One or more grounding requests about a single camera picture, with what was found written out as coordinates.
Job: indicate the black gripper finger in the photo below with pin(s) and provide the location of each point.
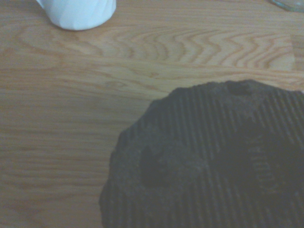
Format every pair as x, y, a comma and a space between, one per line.
213, 166

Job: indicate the clear plastic rectangular container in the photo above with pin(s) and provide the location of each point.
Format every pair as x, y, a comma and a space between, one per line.
292, 5

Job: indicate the white faceted cup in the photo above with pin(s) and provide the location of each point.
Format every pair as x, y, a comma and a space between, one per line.
78, 13

